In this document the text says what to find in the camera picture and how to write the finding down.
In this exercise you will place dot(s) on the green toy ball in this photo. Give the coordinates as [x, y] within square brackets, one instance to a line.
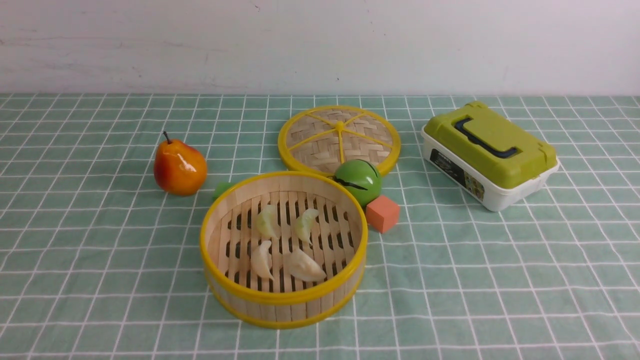
[361, 179]

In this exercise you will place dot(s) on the woven bamboo steamer lid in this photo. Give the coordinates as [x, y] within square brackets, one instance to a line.
[322, 138]

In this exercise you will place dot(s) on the orange red toy pear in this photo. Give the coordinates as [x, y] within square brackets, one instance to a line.
[179, 169]

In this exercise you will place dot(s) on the pale green dumpling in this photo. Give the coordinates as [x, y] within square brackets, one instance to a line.
[266, 222]
[304, 224]

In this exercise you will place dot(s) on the small green toy piece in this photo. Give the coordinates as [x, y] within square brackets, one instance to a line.
[221, 188]

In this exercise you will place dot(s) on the beige dumpling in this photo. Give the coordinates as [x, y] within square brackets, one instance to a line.
[303, 267]
[261, 261]

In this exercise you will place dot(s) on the bamboo steamer tray yellow rim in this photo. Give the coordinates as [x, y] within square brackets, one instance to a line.
[339, 240]

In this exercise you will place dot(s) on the green checkered tablecloth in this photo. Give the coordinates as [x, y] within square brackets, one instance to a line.
[99, 263]

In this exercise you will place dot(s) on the green lid white storage box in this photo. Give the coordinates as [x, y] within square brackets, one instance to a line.
[490, 157]

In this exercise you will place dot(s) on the orange foam cube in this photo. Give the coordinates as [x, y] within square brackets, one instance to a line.
[382, 213]

